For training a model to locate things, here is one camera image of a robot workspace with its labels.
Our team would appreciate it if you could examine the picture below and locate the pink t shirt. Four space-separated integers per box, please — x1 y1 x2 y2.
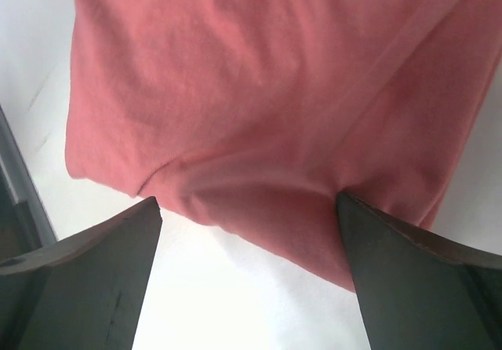
65 0 501 289

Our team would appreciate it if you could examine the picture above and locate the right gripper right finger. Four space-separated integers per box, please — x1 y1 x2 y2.
336 193 501 349

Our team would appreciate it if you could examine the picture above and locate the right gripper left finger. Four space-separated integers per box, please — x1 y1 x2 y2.
1 197 162 349

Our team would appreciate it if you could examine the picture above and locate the left aluminium frame post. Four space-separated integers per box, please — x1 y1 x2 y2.
1 114 57 253

